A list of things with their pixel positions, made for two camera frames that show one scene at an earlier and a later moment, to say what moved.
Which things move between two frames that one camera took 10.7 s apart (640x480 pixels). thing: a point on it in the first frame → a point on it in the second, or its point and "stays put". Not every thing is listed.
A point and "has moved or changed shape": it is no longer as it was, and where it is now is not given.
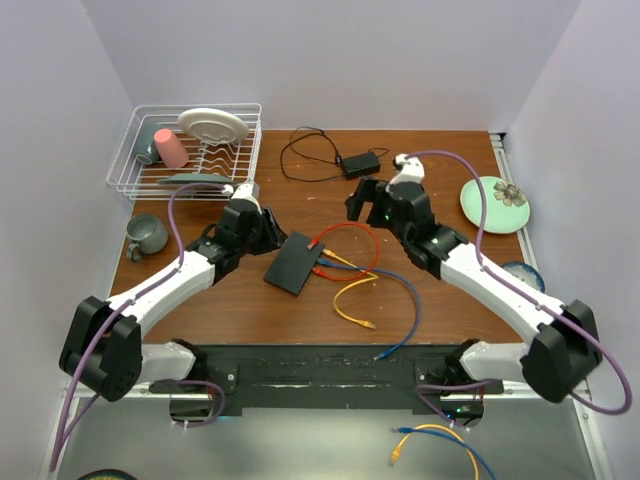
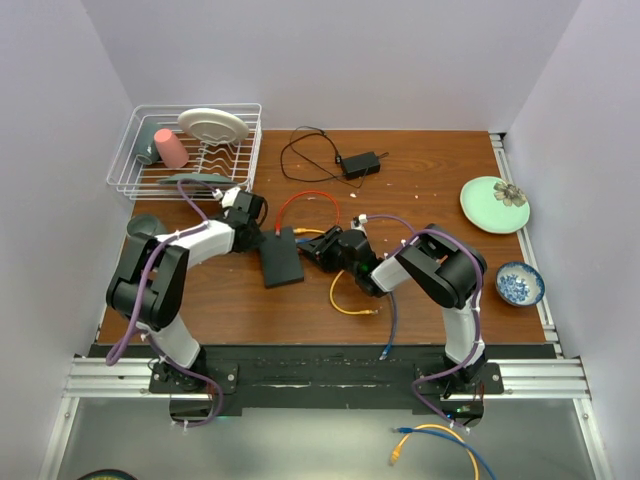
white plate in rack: (213, 125) stays put
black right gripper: (366, 193) → (318, 250)
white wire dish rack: (187, 152) stays put
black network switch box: (293, 263) has moved or changed shape
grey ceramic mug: (146, 235) stays put
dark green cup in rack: (147, 151) stays put
